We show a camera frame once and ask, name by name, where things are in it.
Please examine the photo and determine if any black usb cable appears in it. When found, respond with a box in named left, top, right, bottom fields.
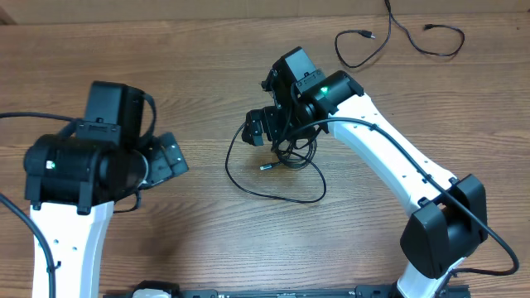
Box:
left=224, top=122, right=328, bottom=204

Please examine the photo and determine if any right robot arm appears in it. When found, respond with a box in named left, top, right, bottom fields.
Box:
left=242, top=47, right=488, bottom=297

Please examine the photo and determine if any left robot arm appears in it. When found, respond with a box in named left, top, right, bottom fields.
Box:
left=23, top=81, right=189, bottom=297

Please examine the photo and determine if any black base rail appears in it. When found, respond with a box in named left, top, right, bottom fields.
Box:
left=103, top=280, right=471, bottom=298

